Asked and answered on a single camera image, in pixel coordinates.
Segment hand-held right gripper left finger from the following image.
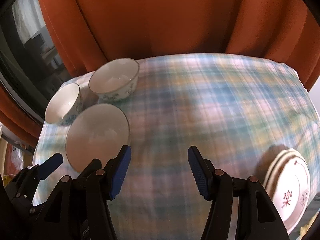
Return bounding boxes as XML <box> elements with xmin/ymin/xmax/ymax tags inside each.
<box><xmin>29</xmin><ymin>144</ymin><xmax>132</xmax><ymax>240</ymax></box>

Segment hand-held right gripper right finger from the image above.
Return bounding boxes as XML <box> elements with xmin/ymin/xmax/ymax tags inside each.
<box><xmin>187</xmin><ymin>145</ymin><xmax>290</xmax><ymax>240</ymax></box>

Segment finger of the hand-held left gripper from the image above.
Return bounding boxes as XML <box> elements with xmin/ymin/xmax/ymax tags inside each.
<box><xmin>75</xmin><ymin>159</ymin><xmax>102</xmax><ymax>179</ymax></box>
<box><xmin>15</xmin><ymin>153</ymin><xmax>63</xmax><ymax>199</ymax></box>

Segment white bowl leaf print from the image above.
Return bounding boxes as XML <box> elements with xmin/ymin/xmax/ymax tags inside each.
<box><xmin>65</xmin><ymin>103</ymin><xmax>130</xmax><ymax>173</ymax></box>

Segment white bowl blue flowers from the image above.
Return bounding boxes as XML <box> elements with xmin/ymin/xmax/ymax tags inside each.
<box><xmin>45</xmin><ymin>83</ymin><xmax>83</xmax><ymax>127</ymax></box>

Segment large scalloped yellow-flower plate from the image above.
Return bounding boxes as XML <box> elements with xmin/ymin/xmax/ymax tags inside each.
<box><xmin>264</xmin><ymin>149</ymin><xmax>304</xmax><ymax>237</ymax></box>

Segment white bowl dark rim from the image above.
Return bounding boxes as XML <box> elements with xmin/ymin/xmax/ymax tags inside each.
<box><xmin>88</xmin><ymin>58</ymin><xmax>140</xmax><ymax>103</ymax></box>

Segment white plastic bag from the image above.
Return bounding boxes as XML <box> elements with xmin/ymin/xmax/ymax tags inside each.
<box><xmin>5</xmin><ymin>142</ymin><xmax>28</xmax><ymax>178</ymax></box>

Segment orange curtain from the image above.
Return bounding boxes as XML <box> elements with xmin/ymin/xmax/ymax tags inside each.
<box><xmin>36</xmin><ymin>0</ymin><xmax>320</xmax><ymax>93</ymax></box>
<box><xmin>0</xmin><ymin>80</ymin><xmax>48</xmax><ymax>147</ymax></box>

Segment plaid tablecloth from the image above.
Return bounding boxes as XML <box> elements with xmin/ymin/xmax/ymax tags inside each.
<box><xmin>32</xmin><ymin>52</ymin><xmax>320</xmax><ymax>240</ymax></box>

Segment glass door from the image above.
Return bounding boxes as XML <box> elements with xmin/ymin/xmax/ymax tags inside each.
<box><xmin>0</xmin><ymin>0</ymin><xmax>73</xmax><ymax>122</ymax></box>

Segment white hanging cloth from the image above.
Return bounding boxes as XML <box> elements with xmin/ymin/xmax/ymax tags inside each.
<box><xmin>12</xmin><ymin>0</ymin><xmax>48</xmax><ymax>44</ymax></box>

